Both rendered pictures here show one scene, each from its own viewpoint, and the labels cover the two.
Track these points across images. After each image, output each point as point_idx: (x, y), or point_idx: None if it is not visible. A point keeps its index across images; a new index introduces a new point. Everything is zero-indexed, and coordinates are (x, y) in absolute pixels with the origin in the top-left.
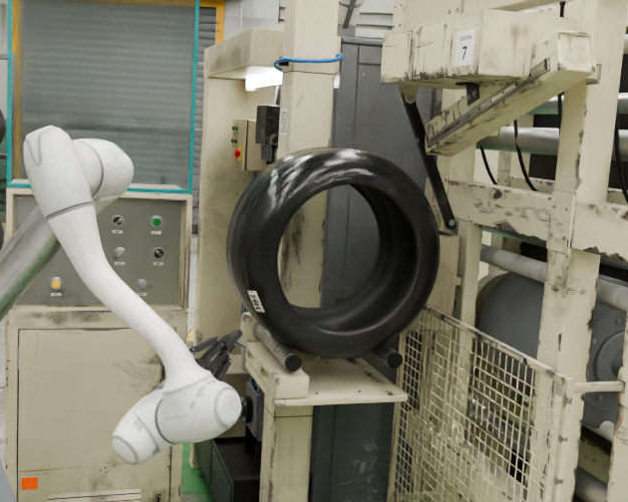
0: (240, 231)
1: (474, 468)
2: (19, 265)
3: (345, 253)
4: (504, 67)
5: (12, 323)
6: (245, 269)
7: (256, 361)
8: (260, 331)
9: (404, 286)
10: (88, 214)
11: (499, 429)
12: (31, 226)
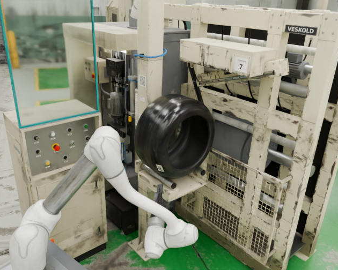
0: (150, 142)
1: (216, 192)
2: (75, 187)
3: None
4: (257, 72)
5: (33, 185)
6: (155, 157)
7: (143, 178)
8: (146, 167)
9: (195, 139)
10: (125, 172)
11: (244, 192)
12: (81, 171)
